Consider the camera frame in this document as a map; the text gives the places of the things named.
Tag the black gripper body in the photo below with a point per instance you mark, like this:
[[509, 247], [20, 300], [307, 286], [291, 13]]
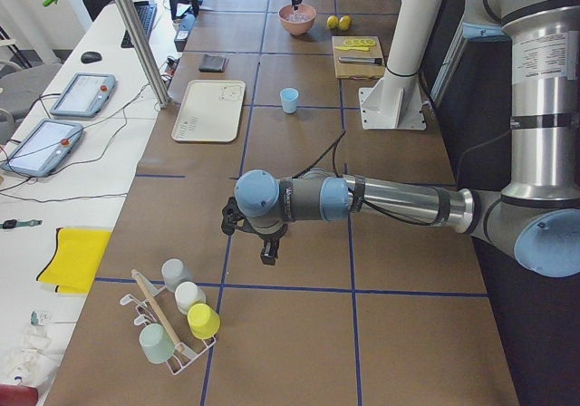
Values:
[[271, 233]]

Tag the pile of clear ice cubes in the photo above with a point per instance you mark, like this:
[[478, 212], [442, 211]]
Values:
[[297, 17]]

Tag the grey cup on rack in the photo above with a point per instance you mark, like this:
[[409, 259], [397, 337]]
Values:
[[174, 273]]

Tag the white cup on rack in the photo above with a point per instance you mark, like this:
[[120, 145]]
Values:
[[188, 294]]

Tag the yellow cup on rack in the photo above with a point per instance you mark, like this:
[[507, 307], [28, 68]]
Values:
[[203, 321]]

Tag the light blue cup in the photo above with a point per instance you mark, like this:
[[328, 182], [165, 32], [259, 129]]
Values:
[[289, 100]]

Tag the mint green cup on rack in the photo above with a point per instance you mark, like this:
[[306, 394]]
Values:
[[156, 344]]

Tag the pink bowl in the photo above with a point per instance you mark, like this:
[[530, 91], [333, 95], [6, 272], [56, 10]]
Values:
[[297, 28]]

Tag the yellow lemon near bowl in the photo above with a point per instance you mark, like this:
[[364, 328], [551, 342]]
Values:
[[332, 22]]

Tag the yellow lemon outer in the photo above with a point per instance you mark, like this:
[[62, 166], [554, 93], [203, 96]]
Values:
[[345, 23]]

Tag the yellow plastic knife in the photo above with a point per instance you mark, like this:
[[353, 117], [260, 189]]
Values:
[[343, 48]]

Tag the lemon slices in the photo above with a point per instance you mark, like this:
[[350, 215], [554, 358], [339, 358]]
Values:
[[364, 42]]

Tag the wooden cutting board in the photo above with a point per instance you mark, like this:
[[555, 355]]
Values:
[[357, 71]]

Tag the grey folded cloth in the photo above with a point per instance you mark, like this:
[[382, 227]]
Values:
[[213, 64]]

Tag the cream bear tray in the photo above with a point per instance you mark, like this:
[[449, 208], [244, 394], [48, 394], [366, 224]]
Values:
[[210, 111]]

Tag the black power strip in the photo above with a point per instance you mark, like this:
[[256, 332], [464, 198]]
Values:
[[184, 30]]

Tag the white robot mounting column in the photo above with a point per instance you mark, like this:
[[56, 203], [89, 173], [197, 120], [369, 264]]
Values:
[[394, 102]]

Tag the black keyboard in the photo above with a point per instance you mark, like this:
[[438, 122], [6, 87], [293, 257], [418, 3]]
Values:
[[146, 12]]

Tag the yellow folded cloth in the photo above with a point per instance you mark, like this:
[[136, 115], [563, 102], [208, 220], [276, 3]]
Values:
[[76, 259]]

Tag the far teach pendant tablet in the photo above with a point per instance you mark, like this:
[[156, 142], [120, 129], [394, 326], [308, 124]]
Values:
[[85, 95]]

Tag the teach pendant tablet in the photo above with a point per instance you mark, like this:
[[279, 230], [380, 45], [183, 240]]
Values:
[[85, 95], [44, 148]]

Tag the near teach pendant tablet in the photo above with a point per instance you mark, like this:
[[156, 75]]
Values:
[[44, 148]]

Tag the black computer mouse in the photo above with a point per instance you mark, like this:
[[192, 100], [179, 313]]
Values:
[[90, 57]]

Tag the smart watch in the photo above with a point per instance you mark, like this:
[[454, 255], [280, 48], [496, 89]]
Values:
[[14, 223]]

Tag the steel knife handle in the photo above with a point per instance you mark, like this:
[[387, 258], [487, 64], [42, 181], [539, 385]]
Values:
[[360, 60]]

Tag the wooden rack handle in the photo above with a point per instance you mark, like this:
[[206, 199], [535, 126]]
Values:
[[158, 311]]

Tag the white wire cup rack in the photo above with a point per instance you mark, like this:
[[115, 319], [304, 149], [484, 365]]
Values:
[[195, 348]]

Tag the aluminium frame post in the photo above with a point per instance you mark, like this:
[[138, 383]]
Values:
[[143, 51]]

